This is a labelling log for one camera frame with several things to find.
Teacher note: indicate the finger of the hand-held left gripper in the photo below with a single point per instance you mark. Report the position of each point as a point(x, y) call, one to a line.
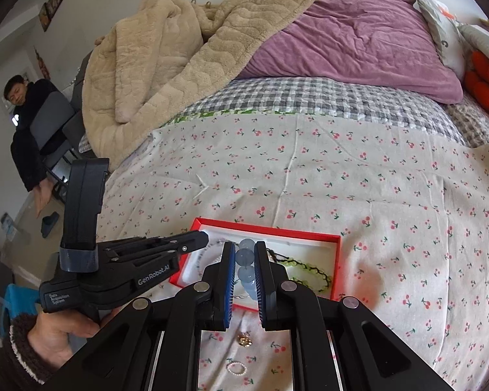
point(134, 241)
point(187, 243)

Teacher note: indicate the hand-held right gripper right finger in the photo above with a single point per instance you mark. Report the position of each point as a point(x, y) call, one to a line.
point(259, 293)

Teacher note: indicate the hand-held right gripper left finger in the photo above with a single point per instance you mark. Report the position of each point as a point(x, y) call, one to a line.
point(229, 293)

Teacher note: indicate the red jewelry box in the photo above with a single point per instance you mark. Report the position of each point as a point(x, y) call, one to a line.
point(305, 248)

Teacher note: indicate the person's left forearm brown sleeve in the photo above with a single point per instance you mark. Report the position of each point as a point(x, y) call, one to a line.
point(16, 354)

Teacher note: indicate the person's left hand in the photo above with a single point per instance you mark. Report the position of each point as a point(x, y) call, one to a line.
point(53, 334)

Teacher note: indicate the dark slipper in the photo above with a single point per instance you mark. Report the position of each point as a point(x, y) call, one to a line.
point(50, 224)

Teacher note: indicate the gold brooch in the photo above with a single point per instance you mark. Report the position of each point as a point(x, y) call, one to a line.
point(244, 340)

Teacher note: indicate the grey chair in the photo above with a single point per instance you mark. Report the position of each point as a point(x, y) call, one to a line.
point(59, 118)

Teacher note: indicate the blue cloth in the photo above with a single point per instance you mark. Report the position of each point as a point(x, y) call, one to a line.
point(18, 299)

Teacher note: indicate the cherry print bed sheet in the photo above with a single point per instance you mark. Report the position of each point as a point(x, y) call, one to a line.
point(371, 195)

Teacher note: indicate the beige fleece blanket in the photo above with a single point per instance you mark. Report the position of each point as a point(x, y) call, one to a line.
point(155, 61)

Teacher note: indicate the grey checkered blanket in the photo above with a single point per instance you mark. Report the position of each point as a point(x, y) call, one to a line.
point(309, 102)

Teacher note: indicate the purple duvet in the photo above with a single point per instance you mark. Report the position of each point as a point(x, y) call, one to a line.
point(350, 36)

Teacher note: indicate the orange plush cushion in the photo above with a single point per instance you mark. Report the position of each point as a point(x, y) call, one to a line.
point(487, 83)

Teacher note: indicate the white patterned pillow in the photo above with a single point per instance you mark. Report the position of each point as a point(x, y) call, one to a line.
point(442, 24)

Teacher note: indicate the grey white pillow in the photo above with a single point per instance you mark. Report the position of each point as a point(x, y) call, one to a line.
point(487, 42)

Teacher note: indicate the red wall hanging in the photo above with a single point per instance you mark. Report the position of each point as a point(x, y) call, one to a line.
point(42, 63)

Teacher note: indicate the wall poster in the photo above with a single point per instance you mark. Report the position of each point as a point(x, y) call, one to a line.
point(51, 8)

